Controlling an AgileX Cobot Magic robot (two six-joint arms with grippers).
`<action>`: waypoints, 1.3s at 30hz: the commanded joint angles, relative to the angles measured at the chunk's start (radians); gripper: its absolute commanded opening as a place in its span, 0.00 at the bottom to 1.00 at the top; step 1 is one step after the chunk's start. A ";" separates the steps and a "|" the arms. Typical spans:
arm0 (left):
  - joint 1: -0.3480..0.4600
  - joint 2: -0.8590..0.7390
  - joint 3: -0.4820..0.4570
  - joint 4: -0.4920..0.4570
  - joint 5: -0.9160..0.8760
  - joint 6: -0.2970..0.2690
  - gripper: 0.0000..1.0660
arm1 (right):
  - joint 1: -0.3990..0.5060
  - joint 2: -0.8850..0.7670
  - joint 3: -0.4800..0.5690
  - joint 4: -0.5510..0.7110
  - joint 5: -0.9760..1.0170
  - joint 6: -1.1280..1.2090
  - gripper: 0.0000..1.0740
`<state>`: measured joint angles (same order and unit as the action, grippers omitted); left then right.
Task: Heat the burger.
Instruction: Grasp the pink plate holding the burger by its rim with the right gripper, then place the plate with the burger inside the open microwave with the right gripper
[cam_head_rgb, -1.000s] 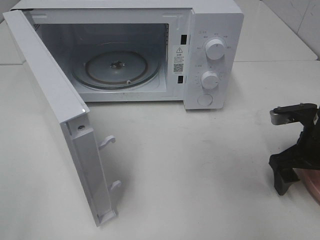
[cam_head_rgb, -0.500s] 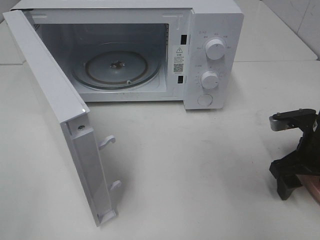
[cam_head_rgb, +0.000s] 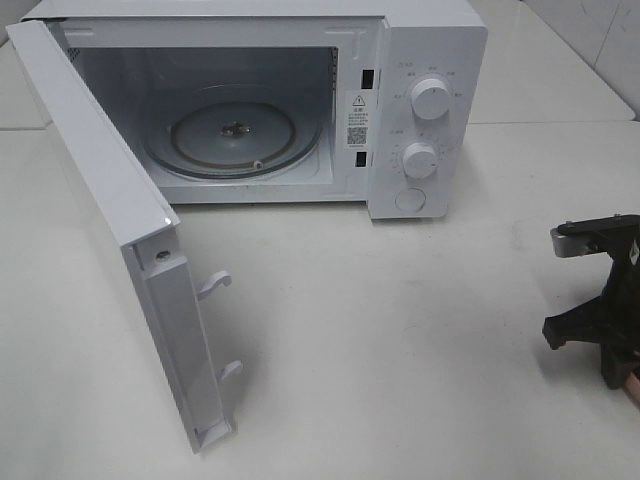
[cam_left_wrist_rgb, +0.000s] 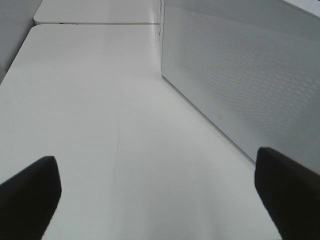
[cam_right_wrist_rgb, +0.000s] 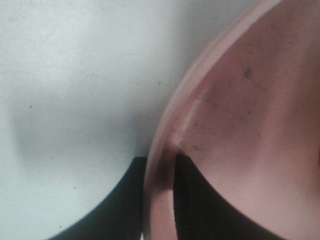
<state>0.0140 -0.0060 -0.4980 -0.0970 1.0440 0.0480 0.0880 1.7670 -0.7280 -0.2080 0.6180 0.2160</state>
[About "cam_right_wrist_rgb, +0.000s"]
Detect pink round plate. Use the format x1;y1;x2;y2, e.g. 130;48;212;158
143;0;320;240

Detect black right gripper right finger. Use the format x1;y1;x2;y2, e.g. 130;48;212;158
173;154;278;240

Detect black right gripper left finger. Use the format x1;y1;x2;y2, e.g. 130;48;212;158
51;157;147;240

